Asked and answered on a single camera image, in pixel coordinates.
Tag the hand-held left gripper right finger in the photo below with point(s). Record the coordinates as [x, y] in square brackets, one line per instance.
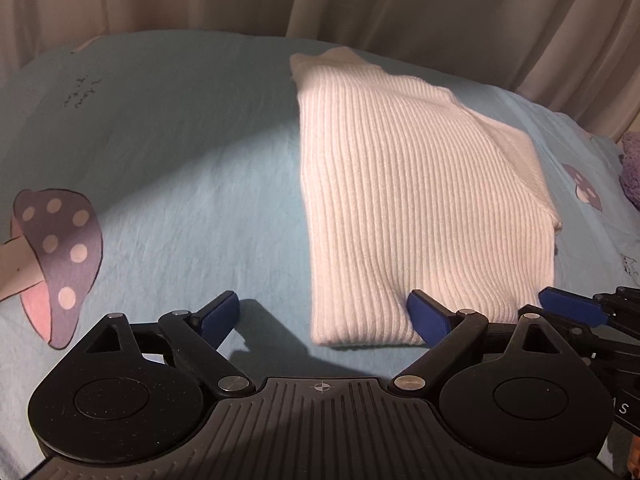
[427, 317]

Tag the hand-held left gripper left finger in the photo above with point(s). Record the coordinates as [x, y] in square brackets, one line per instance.
[220, 312]

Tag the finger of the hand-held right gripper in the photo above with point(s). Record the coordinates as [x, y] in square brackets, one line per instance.
[622, 300]
[570, 304]

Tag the white ribbed knit sweater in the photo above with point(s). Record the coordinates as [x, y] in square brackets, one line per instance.
[400, 195]

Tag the purple fuzzy cloth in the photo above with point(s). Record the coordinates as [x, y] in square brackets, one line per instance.
[632, 170]

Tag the light blue mushroom-print bed sheet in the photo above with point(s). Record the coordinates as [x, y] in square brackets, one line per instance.
[165, 160]

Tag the white curtain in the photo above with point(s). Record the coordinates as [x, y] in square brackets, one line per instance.
[400, 5]

